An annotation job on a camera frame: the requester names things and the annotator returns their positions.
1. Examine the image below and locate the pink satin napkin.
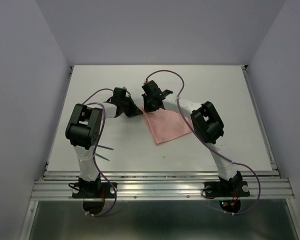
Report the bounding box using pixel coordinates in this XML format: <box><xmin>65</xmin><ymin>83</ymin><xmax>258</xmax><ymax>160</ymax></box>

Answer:
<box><xmin>142</xmin><ymin>109</ymin><xmax>192</xmax><ymax>145</ymax></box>

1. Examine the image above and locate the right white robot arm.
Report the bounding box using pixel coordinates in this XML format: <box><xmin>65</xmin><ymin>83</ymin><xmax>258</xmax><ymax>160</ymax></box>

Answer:
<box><xmin>142</xmin><ymin>80</ymin><xmax>243</xmax><ymax>195</ymax></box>

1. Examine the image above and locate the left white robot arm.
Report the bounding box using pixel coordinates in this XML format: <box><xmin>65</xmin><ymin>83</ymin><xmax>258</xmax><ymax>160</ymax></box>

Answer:
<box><xmin>65</xmin><ymin>87</ymin><xmax>143</xmax><ymax>197</ymax></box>

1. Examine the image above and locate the teal plastic utensil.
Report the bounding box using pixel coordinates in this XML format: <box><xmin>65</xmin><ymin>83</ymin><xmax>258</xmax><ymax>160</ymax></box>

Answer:
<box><xmin>96</xmin><ymin>144</ymin><xmax>114</xmax><ymax>151</ymax></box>

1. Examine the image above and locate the teal plastic spoon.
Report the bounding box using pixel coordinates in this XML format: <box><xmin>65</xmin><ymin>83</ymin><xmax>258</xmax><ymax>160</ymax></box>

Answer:
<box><xmin>95</xmin><ymin>153</ymin><xmax>110</xmax><ymax>162</ymax></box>

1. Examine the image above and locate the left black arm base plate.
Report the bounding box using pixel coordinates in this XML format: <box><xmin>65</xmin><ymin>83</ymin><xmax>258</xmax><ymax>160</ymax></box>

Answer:
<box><xmin>68</xmin><ymin>182</ymin><xmax>116</xmax><ymax>199</ymax></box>

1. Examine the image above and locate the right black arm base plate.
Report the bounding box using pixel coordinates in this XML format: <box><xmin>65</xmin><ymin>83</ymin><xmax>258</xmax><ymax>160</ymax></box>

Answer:
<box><xmin>201</xmin><ymin>181</ymin><xmax>250</xmax><ymax>199</ymax></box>

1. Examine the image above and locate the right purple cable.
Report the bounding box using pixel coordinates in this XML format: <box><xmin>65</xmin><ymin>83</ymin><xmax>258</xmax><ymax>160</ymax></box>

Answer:
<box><xmin>142</xmin><ymin>70</ymin><xmax>262</xmax><ymax>216</ymax></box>

